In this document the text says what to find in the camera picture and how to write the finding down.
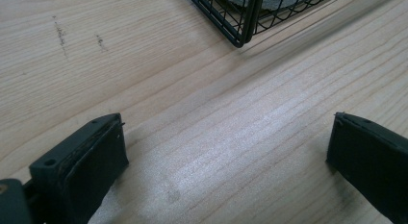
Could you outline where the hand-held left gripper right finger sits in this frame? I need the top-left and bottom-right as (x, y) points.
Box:
(325, 112), (408, 224)

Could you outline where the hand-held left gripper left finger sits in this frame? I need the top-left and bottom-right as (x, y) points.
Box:
(28, 112), (130, 224)

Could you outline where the black wire basket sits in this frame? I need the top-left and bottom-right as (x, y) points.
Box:
(184, 0), (340, 49)

